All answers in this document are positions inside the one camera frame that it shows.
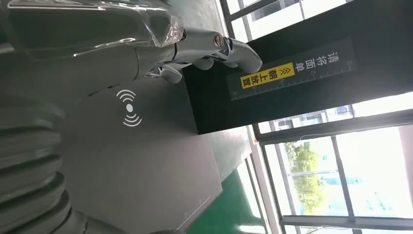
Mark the ruler label with yellow patch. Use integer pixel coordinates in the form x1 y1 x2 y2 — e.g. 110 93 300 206
225 37 357 101

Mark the black scanner column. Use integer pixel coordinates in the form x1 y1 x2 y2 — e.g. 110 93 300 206
182 0 413 136

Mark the black scanner base plate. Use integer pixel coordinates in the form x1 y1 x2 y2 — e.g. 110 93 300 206
59 77 224 233

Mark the dark window frame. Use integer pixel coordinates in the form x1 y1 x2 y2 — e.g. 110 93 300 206
219 0 413 234

